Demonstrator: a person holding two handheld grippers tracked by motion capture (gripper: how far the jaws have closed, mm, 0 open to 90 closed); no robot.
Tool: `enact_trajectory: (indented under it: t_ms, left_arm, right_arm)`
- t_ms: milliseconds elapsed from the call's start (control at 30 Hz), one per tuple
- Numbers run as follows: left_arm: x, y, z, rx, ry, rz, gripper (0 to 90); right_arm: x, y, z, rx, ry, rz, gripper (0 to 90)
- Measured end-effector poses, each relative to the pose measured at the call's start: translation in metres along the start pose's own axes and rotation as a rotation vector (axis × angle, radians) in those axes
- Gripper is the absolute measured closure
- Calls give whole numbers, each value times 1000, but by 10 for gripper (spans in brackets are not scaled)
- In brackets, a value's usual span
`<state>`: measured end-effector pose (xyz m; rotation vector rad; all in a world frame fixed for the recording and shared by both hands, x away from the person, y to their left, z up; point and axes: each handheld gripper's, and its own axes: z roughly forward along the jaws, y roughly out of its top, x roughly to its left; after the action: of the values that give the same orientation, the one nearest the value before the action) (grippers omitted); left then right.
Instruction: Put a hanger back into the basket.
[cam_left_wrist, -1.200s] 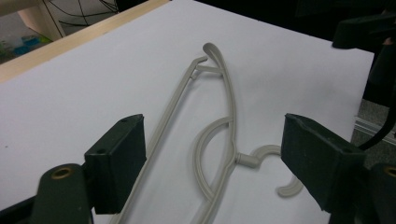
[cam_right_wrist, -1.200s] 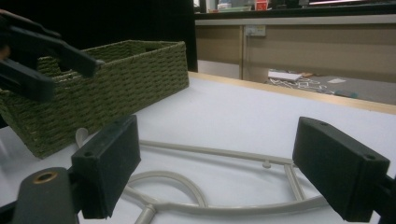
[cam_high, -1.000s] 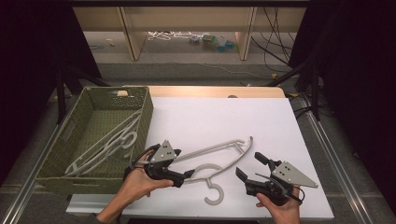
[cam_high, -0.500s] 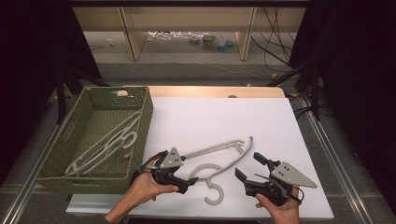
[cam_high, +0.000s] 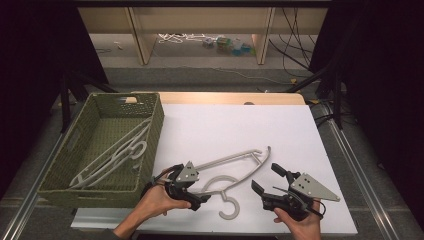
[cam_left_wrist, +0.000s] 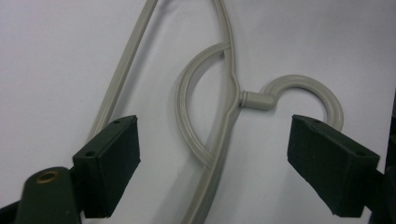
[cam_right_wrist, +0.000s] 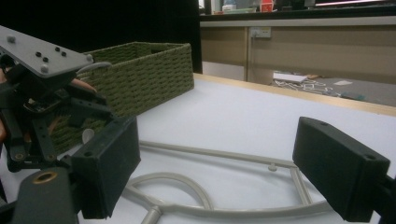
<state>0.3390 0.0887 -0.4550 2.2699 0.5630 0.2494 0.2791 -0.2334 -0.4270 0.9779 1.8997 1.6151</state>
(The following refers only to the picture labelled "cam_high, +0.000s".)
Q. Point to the grey plastic clothes hanger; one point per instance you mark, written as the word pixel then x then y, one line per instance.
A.
pixel 110 165
pixel 233 156
pixel 139 156

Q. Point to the white table cover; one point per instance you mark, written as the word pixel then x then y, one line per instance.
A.
pixel 233 126

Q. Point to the person's right hand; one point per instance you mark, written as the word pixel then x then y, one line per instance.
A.
pixel 306 228

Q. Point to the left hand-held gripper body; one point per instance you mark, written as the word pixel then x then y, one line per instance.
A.
pixel 186 174

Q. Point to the person's left hand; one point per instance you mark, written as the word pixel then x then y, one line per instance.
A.
pixel 156 203

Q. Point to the colourful toys on floor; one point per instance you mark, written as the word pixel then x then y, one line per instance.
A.
pixel 230 46

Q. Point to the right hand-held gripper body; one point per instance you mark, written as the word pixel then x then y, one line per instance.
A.
pixel 310 188

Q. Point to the black metal stand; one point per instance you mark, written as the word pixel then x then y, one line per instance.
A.
pixel 66 100
pixel 336 96

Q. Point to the black curtain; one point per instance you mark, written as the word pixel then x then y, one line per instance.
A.
pixel 383 83
pixel 33 66

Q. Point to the aluminium rail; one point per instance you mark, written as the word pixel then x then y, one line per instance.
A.
pixel 360 173
pixel 23 206

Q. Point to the green woven basket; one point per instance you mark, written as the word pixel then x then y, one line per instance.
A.
pixel 110 133

